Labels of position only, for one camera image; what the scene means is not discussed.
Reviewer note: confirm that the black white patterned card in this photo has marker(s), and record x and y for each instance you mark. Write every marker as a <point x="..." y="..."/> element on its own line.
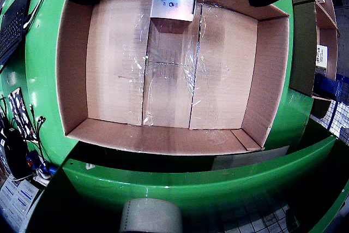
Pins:
<point x="19" y="113"/>

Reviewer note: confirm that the large open cardboard tray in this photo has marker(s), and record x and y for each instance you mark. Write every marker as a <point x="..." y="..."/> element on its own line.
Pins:
<point x="169" y="85"/>

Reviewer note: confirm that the black laptop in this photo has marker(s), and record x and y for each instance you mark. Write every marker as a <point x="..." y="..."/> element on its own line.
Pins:
<point x="11" y="25"/>

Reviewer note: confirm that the divided cardboard box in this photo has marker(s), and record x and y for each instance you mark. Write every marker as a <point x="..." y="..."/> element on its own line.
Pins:
<point x="328" y="53"/>

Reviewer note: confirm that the beige packing tape roll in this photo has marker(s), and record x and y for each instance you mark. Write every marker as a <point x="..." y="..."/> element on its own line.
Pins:
<point x="150" y="216"/>

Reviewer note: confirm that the green machine housing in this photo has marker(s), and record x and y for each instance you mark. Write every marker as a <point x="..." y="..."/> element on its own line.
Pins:
<point x="163" y="189"/>

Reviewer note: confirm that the holographic silver product box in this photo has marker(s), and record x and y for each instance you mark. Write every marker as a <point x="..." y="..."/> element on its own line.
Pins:
<point x="173" y="1"/>

